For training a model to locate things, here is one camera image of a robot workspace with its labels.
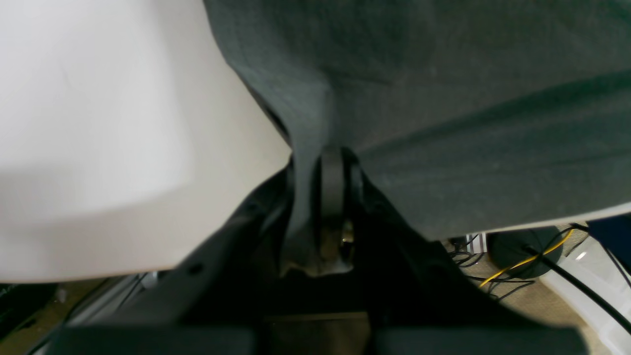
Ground black vertical pole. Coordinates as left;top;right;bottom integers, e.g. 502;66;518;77
523;245;631;335

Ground blue panel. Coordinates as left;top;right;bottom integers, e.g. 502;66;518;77
587;214;631;263

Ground dark grey t-shirt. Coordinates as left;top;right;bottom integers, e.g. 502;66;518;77
205;0;631;277

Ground yellow cable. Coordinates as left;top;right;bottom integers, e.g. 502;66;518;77
479;228;575;288

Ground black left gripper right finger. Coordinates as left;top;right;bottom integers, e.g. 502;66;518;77
317;147;587;355

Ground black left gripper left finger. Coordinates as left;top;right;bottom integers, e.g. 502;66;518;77
47;164;294;355

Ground black round stand base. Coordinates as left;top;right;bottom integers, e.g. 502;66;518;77
488;227;574;268

